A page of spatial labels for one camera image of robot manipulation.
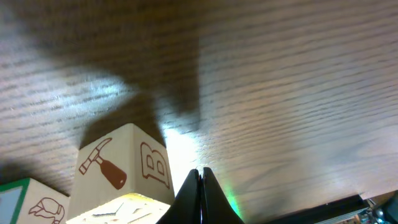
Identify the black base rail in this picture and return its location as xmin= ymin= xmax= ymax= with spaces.
xmin=266 ymin=195 xmax=369 ymax=224

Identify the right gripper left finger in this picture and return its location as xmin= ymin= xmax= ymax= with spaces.
xmin=157 ymin=169 xmax=201 ymax=224

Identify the yellow top wooden block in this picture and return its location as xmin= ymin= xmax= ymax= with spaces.
xmin=67 ymin=123 xmax=175 ymax=223

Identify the red sided wooden block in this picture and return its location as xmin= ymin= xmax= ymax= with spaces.
xmin=1 ymin=178 xmax=69 ymax=224

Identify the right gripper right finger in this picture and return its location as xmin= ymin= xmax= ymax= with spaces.
xmin=201 ymin=167 xmax=244 ymax=224

